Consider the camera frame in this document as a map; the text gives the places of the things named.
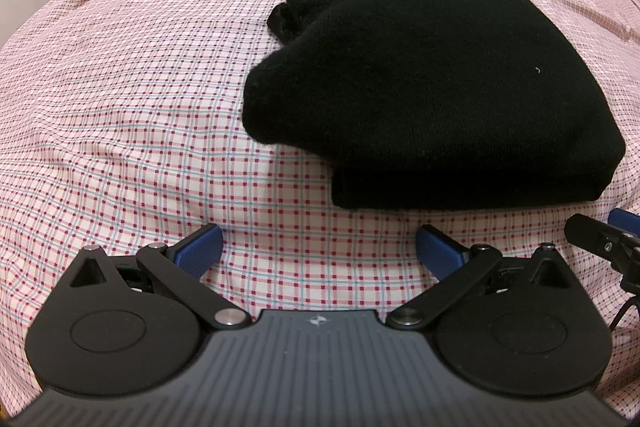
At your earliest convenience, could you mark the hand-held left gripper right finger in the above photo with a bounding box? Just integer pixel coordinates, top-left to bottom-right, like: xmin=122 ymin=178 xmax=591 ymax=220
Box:
xmin=384 ymin=223 xmax=574 ymax=333

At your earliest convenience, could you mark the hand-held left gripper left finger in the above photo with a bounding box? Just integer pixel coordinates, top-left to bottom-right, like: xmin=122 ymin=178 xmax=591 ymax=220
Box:
xmin=67 ymin=223 xmax=252 ymax=333

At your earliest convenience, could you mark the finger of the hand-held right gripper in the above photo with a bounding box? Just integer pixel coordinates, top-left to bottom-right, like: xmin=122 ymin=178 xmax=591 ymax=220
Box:
xmin=608 ymin=208 xmax=640 ymax=239
xmin=564 ymin=214 xmax=640 ymax=294

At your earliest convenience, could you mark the black knit sweater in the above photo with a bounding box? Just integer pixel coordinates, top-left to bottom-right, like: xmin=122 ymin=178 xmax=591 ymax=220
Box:
xmin=242 ymin=0 xmax=628 ymax=210

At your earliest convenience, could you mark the pink checked bedsheet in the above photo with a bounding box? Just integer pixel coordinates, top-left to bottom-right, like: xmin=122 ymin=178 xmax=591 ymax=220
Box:
xmin=0 ymin=0 xmax=640 ymax=414

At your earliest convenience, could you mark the black cable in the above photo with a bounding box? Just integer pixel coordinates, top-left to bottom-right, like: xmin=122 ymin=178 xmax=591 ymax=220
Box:
xmin=610 ymin=291 xmax=640 ymax=334

